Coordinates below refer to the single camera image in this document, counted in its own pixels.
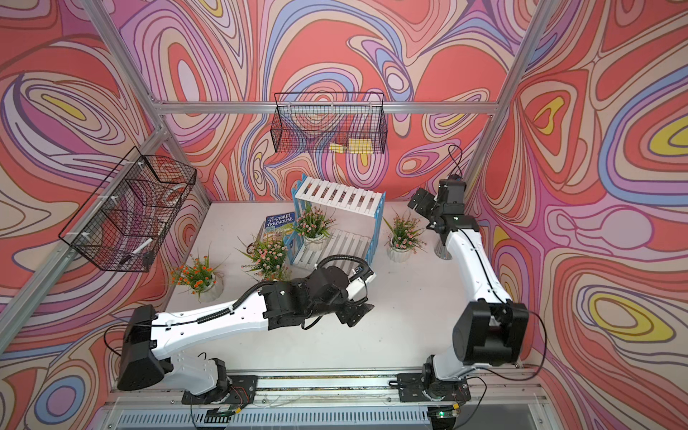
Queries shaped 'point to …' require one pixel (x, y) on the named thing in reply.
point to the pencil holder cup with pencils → (440, 251)
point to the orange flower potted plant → (194, 272)
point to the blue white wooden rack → (356, 212)
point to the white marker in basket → (139, 248)
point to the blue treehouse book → (280, 223)
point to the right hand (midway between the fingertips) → (423, 207)
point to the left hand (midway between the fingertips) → (368, 296)
